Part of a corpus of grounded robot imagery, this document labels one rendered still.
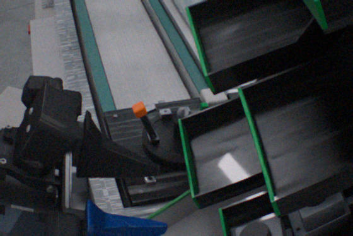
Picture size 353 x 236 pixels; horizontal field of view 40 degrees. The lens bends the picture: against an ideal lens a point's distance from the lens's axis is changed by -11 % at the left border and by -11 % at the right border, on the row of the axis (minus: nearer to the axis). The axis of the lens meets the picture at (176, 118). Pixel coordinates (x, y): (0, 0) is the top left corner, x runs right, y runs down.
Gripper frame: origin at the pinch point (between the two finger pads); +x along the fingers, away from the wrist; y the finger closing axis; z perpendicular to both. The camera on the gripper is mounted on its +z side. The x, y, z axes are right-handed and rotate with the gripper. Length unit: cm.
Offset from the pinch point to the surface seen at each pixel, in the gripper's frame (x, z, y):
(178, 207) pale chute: 14.7, -23.7, 21.2
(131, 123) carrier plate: 11, -32, 49
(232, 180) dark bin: 14.7, -7.1, 10.7
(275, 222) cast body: 14.6, -1.1, -0.9
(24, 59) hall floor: -20, -135, 222
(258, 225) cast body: 12.8, -1.3, -1.2
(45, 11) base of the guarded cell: -11, -47, 118
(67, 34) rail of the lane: -3, -36, 86
